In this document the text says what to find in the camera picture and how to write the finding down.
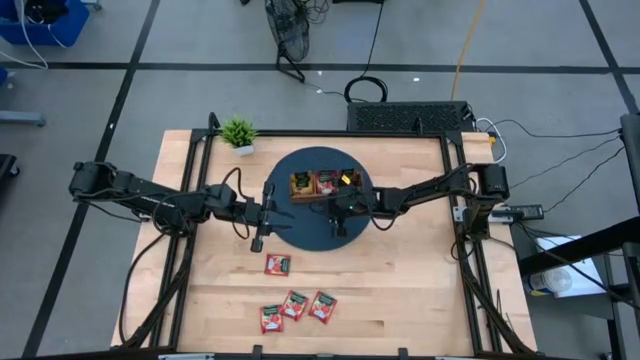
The black perforated computer case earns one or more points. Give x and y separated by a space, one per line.
405 117

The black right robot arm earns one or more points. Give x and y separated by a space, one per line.
430 187

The black floor fan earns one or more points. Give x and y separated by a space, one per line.
287 30

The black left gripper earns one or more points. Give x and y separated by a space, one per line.
260 215

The red strawberry tea packet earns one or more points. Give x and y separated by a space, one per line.
271 319
322 307
277 264
326 182
294 305

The grey metal bar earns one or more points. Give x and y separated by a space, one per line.
22 119

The white box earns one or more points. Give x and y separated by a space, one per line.
582 280

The dark grey post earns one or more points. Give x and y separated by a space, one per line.
632 150

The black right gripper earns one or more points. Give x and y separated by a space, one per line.
350 205

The black power adapter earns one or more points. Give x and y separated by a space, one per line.
522 212

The green plant in white pot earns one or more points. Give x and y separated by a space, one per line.
239 132

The wooden three-compartment tray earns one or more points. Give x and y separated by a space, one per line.
307 198

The yellow gripper tag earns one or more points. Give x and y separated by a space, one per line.
345 178

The orange peach tea packet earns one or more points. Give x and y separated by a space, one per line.
302 183

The round dark blue placemat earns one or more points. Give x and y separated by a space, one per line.
300 235

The black metal beam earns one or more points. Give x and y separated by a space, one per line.
575 248

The clear plastic bottle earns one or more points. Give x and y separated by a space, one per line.
552 281

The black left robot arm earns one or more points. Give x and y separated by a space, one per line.
150 197

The blue plastic bin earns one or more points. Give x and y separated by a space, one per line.
70 30

